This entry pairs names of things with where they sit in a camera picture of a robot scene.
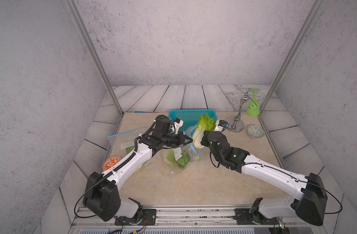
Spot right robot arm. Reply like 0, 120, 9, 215
201, 131, 331, 226

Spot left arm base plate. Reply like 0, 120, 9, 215
115, 209, 157, 226

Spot orange patterned bowl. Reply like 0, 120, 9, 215
102, 156, 121, 171

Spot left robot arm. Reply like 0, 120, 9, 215
80, 115, 193, 223

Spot chinese cabbage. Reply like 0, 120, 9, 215
163, 148, 191, 169
193, 114, 216, 149
125, 146, 135, 155

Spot left aluminium frame post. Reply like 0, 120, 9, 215
65, 0, 124, 116

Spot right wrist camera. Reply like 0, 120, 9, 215
214, 120, 229, 133

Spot aluminium frame post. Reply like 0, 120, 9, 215
260, 0, 324, 114
65, 0, 124, 116

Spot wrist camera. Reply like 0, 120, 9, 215
173, 118, 184, 135
214, 120, 229, 133

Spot teal plastic basket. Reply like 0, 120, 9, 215
168, 109, 217, 131

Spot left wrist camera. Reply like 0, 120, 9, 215
173, 118, 184, 135

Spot silver metal cup rack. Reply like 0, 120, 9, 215
226, 85, 265, 133

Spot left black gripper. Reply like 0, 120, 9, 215
160, 131, 194, 149

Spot clear zipper bag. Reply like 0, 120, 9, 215
107, 127, 146, 159
157, 124, 205, 176

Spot green plastic goblet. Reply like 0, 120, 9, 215
247, 88, 260, 117

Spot aluminium front rail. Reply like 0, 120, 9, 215
69, 206, 327, 234

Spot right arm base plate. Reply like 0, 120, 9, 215
232, 208, 277, 225

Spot right aluminium frame post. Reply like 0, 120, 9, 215
260, 0, 324, 114

